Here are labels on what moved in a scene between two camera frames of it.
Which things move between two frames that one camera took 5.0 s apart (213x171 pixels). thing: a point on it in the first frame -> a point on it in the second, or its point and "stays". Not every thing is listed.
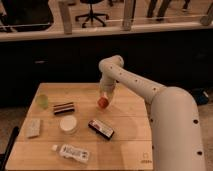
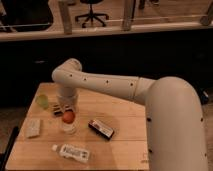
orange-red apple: x=102 y=102 -> x=68 y=117
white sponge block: x=33 y=126 stays
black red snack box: x=101 y=129 stays
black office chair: x=92 y=15 stays
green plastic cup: x=42 y=100 stays
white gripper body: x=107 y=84 -> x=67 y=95
